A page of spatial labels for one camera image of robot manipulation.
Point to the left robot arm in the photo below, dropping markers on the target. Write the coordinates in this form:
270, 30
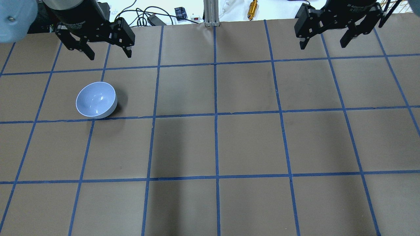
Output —
16, 18

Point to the blue bowl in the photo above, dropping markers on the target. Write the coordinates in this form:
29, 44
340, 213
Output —
96, 100

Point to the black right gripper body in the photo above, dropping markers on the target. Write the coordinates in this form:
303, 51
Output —
348, 9

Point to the white switch with red button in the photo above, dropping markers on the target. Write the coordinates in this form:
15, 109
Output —
195, 18

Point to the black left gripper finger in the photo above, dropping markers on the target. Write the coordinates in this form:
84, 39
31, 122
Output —
127, 48
82, 46

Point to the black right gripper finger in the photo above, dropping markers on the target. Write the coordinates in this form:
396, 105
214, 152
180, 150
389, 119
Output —
348, 38
304, 40

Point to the aluminium frame post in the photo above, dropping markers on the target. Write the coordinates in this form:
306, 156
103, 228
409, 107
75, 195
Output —
211, 13

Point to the small dark blue box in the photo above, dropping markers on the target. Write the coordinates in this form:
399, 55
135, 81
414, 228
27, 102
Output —
180, 13

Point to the brass cylinder fitting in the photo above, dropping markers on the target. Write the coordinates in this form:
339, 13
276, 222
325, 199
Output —
252, 10

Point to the black power adapter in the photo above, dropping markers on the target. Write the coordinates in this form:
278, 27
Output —
153, 20

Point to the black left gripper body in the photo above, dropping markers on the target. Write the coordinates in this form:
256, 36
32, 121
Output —
76, 13

